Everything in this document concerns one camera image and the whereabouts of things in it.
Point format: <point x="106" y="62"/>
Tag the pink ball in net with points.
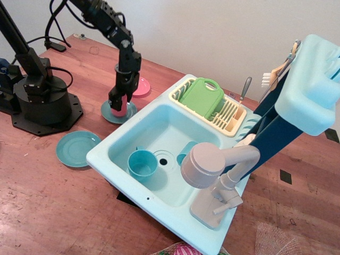
<point x="185" y="249"/>

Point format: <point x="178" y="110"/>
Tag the white dish brush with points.
<point x="265" y="86"/>

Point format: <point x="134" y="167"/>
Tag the pink plastic cup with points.
<point x="123" y="110"/>

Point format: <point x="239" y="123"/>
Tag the white mesh net bag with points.
<point x="272" y="240"/>

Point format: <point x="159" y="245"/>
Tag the teal plate near sink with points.
<point x="72" y="149"/>

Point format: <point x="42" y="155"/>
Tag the light blue toy sink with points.
<point x="164" y="128"/>

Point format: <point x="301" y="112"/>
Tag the dark blue shelf posts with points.
<point x="273" y="133"/>

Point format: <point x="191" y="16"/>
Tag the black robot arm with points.
<point x="104" y="19"/>

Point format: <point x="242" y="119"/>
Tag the teal saucer under cup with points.
<point x="107" y="114"/>

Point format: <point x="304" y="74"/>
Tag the light blue upper shelf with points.
<point x="311" y="89"/>

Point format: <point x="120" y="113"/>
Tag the grey toy faucet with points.
<point x="216" y="172"/>

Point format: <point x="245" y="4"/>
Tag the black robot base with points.
<point x="45" y="110"/>

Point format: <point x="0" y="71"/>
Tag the teal cup with handle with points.
<point x="142" y="164"/>

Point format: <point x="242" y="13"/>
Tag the teal cup lying down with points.
<point x="186" y="149"/>

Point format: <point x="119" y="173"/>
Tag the blue clamp device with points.
<point x="10" y="75"/>

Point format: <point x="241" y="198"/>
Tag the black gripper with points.
<point x="126" y="83"/>

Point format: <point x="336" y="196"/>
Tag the cream dish rack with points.
<point x="227" y="116"/>

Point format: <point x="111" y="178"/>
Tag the pink plastic plate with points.
<point x="143" y="89"/>

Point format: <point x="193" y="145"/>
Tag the grey handled utensil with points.
<point x="245" y="89"/>

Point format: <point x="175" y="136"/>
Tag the green cutting board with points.
<point x="202" y="96"/>

